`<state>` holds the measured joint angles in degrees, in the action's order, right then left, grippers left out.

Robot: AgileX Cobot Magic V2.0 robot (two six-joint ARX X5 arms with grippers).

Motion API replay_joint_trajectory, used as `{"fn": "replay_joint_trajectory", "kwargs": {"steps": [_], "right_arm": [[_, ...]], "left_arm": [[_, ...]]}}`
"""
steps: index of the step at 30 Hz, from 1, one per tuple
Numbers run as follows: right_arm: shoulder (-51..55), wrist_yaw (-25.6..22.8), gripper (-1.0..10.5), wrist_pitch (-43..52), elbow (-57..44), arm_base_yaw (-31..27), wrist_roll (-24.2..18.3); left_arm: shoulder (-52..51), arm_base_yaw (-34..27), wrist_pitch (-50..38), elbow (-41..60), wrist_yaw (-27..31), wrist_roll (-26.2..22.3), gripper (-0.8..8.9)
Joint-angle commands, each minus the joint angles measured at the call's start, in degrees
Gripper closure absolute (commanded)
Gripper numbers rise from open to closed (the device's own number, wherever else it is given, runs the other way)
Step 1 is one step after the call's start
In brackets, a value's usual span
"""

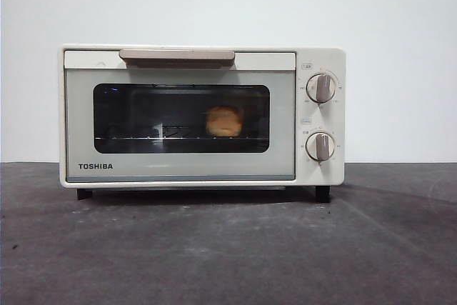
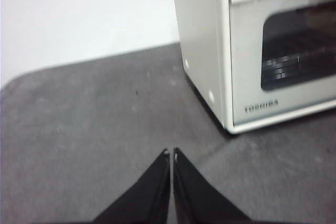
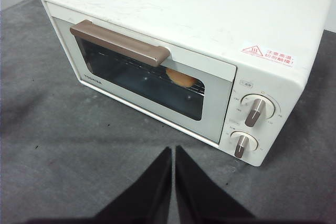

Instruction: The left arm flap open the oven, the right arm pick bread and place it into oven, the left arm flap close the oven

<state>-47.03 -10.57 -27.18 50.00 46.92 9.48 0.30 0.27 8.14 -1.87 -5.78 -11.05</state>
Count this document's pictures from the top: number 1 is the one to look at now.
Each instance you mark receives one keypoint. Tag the beige oven timer knob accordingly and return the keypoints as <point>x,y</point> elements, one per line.
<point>321,146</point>

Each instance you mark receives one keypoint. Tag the golden brown bread loaf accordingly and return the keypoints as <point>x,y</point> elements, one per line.
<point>224,122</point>

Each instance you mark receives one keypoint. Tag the beige oven temperature knob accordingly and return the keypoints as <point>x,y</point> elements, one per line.
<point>321,88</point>

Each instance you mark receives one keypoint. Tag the white Toshiba toaster oven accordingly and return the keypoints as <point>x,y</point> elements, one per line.
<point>321,58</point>

